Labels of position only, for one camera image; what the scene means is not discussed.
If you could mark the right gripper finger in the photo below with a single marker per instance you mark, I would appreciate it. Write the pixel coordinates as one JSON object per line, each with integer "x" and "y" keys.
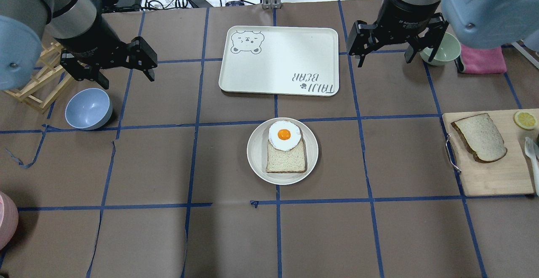
{"x": 361, "y": 55}
{"x": 437, "y": 53}

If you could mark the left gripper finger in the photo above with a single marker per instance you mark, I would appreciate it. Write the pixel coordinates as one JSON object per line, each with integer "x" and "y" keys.
{"x": 149, "y": 73}
{"x": 100, "y": 79}

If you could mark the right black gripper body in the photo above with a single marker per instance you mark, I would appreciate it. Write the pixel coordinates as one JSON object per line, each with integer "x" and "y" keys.
{"x": 405, "y": 12}

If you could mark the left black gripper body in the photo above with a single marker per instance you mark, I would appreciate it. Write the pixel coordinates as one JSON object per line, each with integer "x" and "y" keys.
{"x": 93, "y": 40}

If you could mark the bread slice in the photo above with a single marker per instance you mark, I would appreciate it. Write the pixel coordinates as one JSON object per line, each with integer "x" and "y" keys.
{"x": 291, "y": 161}
{"x": 481, "y": 137}

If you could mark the cream round plate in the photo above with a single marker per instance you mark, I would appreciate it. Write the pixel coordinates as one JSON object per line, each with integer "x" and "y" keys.
{"x": 257, "y": 153}

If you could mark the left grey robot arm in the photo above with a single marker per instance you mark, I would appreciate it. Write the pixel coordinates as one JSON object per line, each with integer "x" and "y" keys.
{"x": 90, "y": 44}

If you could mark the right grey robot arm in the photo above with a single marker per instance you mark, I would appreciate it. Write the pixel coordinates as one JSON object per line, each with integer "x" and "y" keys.
{"x": 478, "y": 24}

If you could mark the green bowl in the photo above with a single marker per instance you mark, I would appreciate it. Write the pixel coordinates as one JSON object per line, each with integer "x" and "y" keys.
{"x": 449, "y": 50}

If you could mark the blue bowl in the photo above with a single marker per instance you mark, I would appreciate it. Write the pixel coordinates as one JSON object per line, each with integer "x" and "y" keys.
{"x": 89, "y": 109}

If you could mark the wooden cup rack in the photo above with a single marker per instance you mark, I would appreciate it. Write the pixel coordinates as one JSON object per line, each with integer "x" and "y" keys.
{"x": 50, "y": 69}

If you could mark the pink folded cloth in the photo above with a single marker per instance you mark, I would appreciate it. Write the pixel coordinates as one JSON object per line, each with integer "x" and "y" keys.
{"x": 480, "y": 61}

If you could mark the cream bear serving tray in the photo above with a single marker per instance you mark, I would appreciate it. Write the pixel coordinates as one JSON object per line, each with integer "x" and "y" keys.
{"x": 280, "y": 60}

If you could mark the black power adapter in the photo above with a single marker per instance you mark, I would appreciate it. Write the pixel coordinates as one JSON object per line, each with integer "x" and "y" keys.
{"x": 199, "y": 3}

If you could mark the fried egg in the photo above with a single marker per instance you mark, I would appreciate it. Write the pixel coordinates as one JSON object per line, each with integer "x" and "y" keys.
{"x": 284, "y": 135}

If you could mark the lemon half slice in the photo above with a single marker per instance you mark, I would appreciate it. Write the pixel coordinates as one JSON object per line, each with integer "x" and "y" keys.
{"x": 525, "y": 120}

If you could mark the wooden cutting board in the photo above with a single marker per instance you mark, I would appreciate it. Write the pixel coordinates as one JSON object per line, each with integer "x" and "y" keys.
{"x": 510, "y": 175}

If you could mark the pink bowl with ice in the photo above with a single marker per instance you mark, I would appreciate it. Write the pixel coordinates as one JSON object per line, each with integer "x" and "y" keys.
{"x": 9, "y": 219}

